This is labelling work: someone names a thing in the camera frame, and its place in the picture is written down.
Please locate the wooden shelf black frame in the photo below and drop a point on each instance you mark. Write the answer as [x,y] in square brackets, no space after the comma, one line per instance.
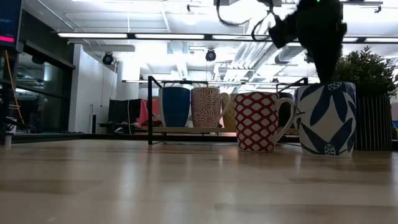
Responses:
[186,129]

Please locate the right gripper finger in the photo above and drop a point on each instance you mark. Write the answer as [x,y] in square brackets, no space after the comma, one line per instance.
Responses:
[327,73]

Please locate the LED light bar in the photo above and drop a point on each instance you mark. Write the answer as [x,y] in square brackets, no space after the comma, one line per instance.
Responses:
[93,35]

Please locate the red panel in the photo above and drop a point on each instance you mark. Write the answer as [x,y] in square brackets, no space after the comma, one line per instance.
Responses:
[146,110]

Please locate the black table frame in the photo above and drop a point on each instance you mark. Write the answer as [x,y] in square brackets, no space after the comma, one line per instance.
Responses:
[93,137]

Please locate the red lattice pattern mug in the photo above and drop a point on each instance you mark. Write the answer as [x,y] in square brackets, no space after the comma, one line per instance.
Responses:
[256,124]

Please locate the white mug orange floral pattern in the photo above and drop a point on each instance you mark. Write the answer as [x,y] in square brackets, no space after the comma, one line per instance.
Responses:
[205,107]

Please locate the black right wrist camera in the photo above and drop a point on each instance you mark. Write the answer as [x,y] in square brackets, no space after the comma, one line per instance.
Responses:
[283,31]

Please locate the black hanging spotlight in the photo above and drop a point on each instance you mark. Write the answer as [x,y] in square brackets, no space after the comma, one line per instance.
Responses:
[210,55]
[108,58]

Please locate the white mug blue leaf pattern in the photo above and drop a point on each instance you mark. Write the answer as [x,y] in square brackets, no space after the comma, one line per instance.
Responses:
[326,121]

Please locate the black partition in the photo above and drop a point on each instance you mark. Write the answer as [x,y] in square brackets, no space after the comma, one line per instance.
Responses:
[121,115]

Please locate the computer monitor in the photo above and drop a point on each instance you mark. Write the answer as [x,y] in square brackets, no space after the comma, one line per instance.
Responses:
[9,18]

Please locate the plain blue mug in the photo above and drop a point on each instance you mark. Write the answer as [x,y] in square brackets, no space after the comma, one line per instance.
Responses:
[174,107]

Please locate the potted plant striped pot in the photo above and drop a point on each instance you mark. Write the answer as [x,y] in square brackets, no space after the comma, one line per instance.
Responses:
[373,124]

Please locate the yellow dotted mug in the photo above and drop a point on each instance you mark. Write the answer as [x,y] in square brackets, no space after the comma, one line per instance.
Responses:
[230,116]

